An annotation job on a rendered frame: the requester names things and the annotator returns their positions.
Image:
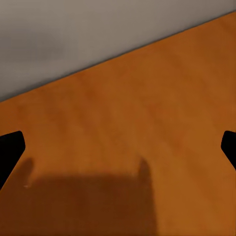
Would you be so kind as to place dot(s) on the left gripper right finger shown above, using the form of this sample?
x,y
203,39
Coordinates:
x,y
228,145

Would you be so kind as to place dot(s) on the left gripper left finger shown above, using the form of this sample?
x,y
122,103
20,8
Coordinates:
x,y
12,146

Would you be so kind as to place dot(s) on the cabinet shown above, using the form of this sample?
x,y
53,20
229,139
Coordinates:
x,y
131,146

